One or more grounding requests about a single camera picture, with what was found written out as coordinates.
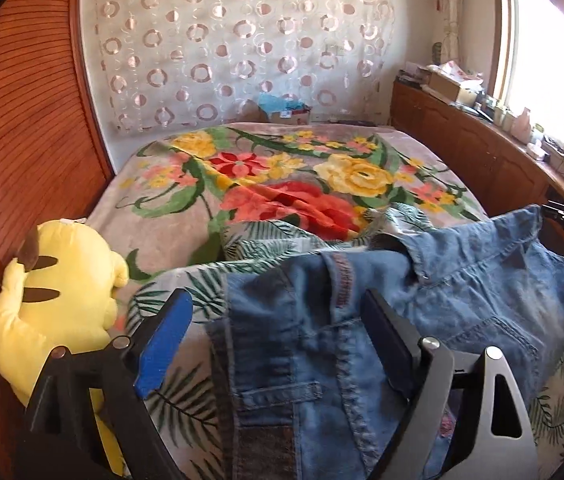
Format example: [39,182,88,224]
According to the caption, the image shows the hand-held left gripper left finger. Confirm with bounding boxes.
[24,289,193,480]

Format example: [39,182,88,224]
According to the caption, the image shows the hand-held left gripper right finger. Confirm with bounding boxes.
[359,289,537,480]

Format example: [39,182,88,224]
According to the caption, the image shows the blue denim pants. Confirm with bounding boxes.
[207,203,564,480]

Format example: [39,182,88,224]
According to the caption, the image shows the palm leaf print sheet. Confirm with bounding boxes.
[122,203,564,480]

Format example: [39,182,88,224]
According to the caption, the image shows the yellow plush toy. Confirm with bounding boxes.
[0,219,130,478]

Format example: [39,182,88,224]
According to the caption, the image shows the white bottles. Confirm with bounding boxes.
[492,102,533,137]

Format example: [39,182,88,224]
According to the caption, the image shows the long wooden cabinet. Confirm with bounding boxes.
[389,80,564,241]

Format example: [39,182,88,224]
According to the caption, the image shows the window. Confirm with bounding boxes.
[492,0,564,161]

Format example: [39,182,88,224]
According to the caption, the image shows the plain open cardboard box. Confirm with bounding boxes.
[426,67,485,106]

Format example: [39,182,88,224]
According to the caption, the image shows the floral blanket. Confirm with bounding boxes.
[84,121,492,281]

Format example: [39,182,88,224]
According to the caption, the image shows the white lace curtain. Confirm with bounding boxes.
[432,0,465,68]

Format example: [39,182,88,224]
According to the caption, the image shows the cardboard box with red print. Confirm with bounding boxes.
[257,100,313,126]

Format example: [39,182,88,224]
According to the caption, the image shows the brown slatted wooden panel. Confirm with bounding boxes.
[0,0,115,480]

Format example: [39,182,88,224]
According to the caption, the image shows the blue plastic bag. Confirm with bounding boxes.
[258,92,303,111]

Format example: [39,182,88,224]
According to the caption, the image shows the sheer circle pattern curtain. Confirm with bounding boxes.
[81,0,397,133]

